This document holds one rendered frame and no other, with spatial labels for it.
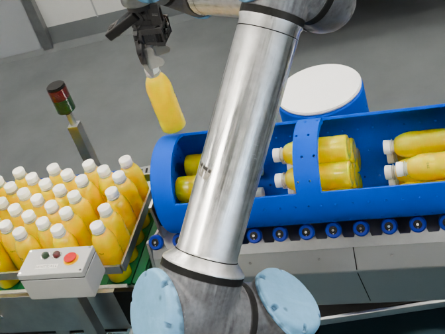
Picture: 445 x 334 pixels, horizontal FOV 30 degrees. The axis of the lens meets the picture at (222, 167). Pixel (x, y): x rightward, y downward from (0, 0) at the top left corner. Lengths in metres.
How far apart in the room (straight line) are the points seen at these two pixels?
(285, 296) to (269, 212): 0.70
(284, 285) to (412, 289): 0.93
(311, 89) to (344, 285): 0.67
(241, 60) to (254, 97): 0.07
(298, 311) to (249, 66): 0.45
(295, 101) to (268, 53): 1.27
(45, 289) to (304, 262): 0.72
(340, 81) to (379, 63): 2.01
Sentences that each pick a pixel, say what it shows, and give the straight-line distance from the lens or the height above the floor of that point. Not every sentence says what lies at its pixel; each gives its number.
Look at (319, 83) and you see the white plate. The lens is 2.71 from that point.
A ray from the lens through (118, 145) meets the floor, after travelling 4.70.
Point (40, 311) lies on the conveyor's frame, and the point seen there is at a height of 0.83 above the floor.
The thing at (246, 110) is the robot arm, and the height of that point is 1.74.
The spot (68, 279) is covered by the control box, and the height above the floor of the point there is 1.07.
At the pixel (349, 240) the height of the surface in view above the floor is 0.93.
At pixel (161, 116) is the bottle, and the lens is 2.27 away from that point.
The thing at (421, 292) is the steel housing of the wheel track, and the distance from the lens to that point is 2.45.
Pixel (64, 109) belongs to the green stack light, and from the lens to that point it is 2.77.
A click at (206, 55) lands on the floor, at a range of 5.24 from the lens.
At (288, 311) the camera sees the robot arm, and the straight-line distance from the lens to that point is 1.49.
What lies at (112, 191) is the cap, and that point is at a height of 1.11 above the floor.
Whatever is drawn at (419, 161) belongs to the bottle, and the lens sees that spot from 2.14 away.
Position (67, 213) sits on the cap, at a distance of 2.44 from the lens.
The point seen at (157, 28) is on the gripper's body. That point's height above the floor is 1.58.
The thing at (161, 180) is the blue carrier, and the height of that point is 1.19.
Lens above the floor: 2.49
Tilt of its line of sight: 36 degrees down
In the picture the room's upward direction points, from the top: 20 degrees counter-clockwise
